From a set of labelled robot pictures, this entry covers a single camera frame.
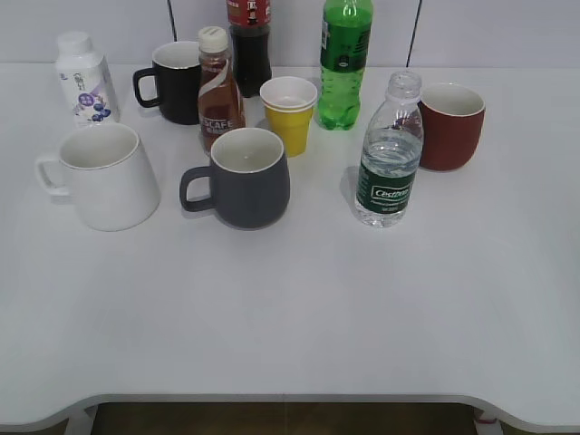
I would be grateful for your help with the brown Nescafe coffee bottle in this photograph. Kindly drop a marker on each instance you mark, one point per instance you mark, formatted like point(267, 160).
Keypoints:
point(220, 104)

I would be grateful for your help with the white table leg left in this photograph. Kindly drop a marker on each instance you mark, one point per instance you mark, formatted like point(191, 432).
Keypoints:
point(81, 422)

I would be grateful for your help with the red ceramic cup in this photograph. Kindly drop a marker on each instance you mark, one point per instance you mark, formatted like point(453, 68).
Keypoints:
point(453, 117)

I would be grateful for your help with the clear water bottle green label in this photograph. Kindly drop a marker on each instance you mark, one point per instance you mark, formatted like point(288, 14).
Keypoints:
point(391, 153)

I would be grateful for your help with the white yogurt drink bottle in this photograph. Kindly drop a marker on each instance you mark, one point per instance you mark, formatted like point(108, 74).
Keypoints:
point(86, 81)

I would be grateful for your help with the dark cola bottle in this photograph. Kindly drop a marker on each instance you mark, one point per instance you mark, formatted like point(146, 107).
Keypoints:
point(249, 28)

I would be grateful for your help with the white table leg right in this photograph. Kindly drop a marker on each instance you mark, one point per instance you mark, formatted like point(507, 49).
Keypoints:
point(485, 423)

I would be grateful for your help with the black ceramic mug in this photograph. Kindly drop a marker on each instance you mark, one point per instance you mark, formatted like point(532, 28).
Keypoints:
point(176, 71)

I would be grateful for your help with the white ceramic mug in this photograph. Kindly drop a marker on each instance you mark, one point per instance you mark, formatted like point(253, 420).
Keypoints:
point(105, 172)

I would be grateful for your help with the grey ceramic mug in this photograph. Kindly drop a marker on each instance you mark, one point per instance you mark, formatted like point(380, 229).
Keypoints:
point(249, 181)

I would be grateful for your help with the green soda bottle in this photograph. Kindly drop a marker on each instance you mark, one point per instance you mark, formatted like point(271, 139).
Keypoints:
point(346, 32)

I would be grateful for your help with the yellow paper cup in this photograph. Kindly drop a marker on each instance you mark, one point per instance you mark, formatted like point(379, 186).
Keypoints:
point(289, 107)

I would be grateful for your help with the white table leg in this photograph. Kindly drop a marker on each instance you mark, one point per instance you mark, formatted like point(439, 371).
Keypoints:
point(81, 422)
point(485, 423)

